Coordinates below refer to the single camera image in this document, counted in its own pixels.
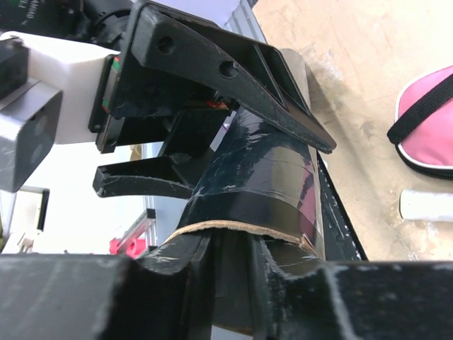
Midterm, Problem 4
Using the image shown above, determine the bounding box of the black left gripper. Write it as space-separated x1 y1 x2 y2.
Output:
88 1 336 198

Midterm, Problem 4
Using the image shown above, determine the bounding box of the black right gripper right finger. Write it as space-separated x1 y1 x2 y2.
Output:
254 237 452 339

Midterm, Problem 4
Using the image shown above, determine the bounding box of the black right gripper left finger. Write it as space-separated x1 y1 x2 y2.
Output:
1 235 214 339

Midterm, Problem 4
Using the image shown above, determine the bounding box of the black shuttlecock tube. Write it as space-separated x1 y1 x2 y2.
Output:
161 49 369 263

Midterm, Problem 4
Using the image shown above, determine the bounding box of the pink racket under bag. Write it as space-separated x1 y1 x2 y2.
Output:
399 189 452 222

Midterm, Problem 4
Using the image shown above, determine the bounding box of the pink racket cover bag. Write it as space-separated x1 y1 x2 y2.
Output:
386 66 452 181

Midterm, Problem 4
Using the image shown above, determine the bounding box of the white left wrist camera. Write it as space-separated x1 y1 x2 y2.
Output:
1 31 119 193

